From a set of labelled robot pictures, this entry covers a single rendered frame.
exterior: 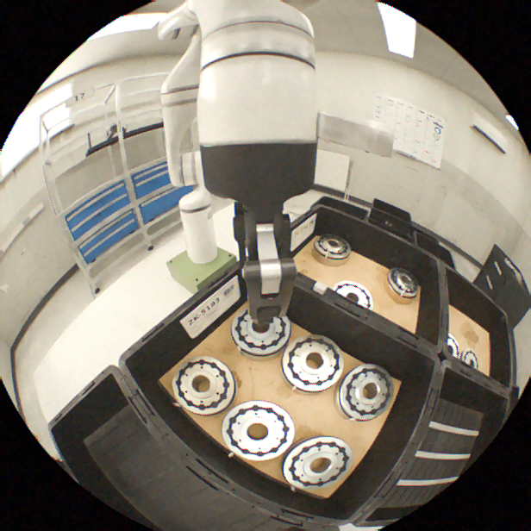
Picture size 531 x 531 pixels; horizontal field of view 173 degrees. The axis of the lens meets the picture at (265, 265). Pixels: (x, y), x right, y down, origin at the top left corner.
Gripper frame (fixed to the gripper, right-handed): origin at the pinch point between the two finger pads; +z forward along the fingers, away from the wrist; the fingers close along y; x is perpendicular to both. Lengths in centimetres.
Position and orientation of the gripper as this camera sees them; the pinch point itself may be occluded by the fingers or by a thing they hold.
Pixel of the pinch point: (261, 287)
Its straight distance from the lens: 19.9
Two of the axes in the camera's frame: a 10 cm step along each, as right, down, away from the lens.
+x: 9.9, -0.7, 0.8
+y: 1.1, 6.7, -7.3
